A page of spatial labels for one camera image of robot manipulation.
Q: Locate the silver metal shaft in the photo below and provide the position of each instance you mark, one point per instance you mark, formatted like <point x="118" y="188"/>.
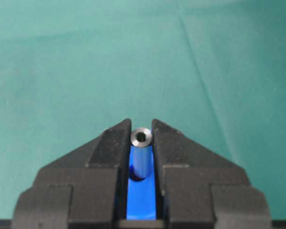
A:
<point x="141" y="138"/>

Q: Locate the green cloth mat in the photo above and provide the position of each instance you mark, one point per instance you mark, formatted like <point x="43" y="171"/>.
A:
<point x="213" y="69"/>

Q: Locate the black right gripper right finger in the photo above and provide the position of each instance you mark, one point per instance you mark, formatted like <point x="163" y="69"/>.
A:
<point x="201" y="189"/>

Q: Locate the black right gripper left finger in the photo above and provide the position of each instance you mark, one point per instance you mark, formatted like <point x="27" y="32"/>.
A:
<point x="84" y="189"/>

